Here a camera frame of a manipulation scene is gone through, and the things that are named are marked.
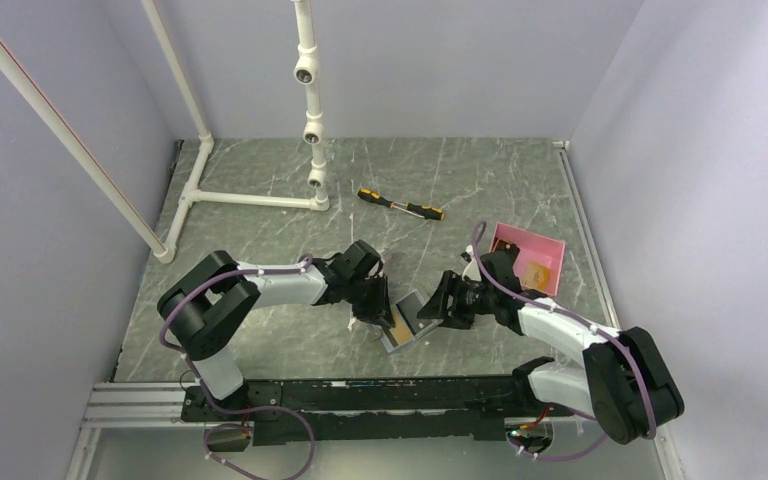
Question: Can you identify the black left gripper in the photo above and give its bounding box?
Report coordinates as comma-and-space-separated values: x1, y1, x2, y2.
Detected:
345, 272, 395, 329

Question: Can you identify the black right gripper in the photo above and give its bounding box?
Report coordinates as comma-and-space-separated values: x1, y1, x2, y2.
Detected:
417, 270, 497, 329

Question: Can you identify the grey leather card holder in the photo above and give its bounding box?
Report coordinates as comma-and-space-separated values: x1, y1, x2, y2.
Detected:
374, 290, 442, 354

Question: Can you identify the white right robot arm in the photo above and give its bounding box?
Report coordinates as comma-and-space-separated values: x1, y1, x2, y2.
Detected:
417, 251, 685, 445

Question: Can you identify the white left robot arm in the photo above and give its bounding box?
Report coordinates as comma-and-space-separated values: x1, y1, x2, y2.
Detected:
156, 240, 395, 420

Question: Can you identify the pink plastic card box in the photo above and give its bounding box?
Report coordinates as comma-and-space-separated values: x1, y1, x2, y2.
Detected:
491, 223, 566, 297

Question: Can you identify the yellow black screwdriver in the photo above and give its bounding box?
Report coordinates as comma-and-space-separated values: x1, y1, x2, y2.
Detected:
357, 188, 445, 221

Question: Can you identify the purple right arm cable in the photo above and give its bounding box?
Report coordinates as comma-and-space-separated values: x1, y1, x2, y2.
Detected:
468, 221, 658, 464

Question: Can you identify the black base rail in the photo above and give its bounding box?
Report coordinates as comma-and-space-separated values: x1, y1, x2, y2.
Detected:
181, 374, 572, 446

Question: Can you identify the white PVC pipe frame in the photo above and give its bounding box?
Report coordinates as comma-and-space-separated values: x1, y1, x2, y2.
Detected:
0, 1, 330, 264

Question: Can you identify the aluminium extrusion frame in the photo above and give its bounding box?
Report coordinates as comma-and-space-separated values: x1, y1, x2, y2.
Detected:
84, 138, 684, 479

